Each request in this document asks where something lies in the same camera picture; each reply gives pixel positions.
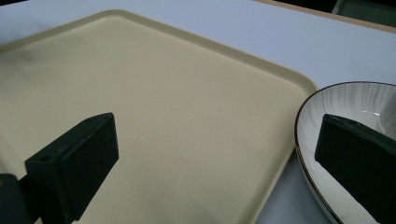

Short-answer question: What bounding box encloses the dark grey chair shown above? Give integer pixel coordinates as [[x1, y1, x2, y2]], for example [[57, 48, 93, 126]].
[[332, 0, 396, 28]]

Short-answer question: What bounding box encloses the beige plastic tray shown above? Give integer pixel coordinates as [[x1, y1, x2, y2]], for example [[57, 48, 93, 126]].
[[0, 8, 319, 224]]

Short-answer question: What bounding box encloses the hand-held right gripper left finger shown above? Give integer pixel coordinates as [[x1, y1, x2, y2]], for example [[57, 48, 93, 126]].
[[18, 112, 120, 224]]

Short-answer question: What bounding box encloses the white bowl with dark rim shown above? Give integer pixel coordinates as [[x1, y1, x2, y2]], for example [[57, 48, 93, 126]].
[[294, 81, 396, 224]]

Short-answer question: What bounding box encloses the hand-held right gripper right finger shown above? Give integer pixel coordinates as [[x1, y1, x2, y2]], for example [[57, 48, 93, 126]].
[[314, 113, 396, 224]]

